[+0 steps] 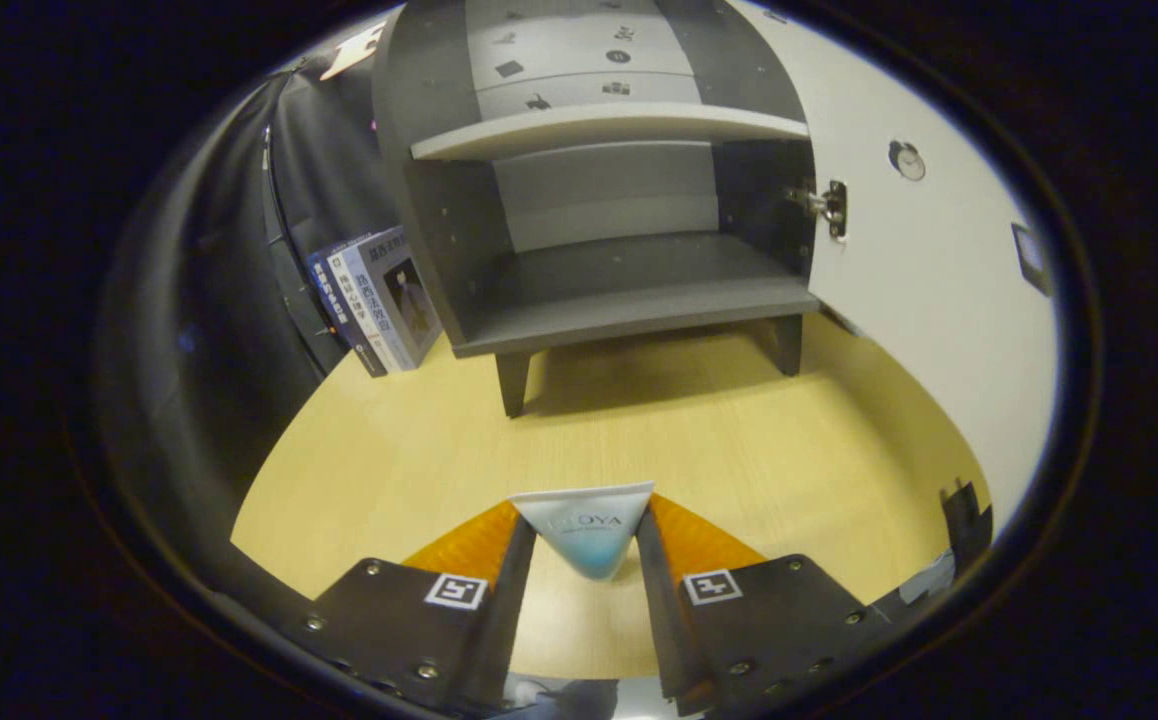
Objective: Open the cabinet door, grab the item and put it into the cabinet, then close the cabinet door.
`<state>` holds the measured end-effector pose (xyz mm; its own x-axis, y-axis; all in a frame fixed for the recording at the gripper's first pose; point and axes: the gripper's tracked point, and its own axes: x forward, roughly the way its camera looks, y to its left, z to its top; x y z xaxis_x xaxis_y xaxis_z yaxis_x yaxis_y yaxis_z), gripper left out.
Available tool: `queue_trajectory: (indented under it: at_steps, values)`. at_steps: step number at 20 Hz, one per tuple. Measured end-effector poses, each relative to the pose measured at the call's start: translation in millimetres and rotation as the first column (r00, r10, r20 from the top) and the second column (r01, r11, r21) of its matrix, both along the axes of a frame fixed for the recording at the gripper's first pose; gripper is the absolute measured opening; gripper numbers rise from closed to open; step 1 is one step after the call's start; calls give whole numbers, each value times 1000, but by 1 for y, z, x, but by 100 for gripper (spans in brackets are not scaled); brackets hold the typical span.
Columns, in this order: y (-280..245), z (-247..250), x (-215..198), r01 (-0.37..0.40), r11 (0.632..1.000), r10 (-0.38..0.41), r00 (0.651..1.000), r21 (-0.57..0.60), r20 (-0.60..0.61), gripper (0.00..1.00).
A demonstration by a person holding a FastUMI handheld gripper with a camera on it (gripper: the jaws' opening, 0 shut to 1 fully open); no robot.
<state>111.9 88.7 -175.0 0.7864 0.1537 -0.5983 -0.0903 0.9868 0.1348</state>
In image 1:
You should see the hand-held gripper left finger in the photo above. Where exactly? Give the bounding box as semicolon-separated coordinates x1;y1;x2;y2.
304;500;538;716

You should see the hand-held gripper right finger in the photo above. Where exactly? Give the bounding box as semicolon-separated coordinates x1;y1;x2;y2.
636;493;890;716

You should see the blue white tube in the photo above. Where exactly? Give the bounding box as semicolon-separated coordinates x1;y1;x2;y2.
509;481;656;582

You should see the grey cabinet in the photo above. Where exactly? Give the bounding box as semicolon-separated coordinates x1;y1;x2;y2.
371;0;820;419

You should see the black backdrop cloth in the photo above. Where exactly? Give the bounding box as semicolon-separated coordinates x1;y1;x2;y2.
104;25;405;521

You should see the metal door hinge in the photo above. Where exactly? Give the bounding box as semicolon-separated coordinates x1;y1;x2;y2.
784;180;848;241

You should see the small black bracket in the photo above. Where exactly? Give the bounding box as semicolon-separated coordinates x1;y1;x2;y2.
942;480;993;576

